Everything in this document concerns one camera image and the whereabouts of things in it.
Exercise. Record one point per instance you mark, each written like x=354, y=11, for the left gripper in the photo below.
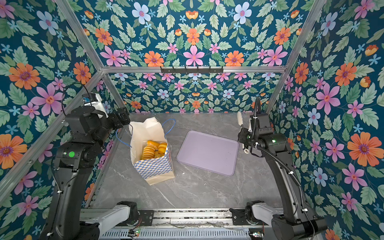
x=118, y=120

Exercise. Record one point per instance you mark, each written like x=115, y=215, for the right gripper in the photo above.
x=242, y=135

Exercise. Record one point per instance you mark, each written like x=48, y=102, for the lilac plastic tray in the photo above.
x=208, y=152

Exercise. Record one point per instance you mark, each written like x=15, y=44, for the pale ridged long bread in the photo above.
x=148, y=153

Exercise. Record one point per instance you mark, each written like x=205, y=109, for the small striped round bun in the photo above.
x=162, y=148

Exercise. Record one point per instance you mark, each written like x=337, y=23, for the checkered paper bag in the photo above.
x=158, y=169

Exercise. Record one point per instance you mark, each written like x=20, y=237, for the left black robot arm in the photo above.
x=72, y=167

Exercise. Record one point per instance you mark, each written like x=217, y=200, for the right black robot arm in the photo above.
x=297, y=220

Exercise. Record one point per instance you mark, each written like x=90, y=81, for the aluminium frame bars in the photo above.
x=141, y=34

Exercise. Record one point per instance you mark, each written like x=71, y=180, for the black hook rail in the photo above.
x=190, y=70

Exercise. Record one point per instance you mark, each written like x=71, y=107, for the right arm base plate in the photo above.
x=242, y=217

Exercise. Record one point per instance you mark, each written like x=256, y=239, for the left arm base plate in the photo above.
x=145, y=218

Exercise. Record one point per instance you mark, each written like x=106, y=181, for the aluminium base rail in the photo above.
x=185, y=224

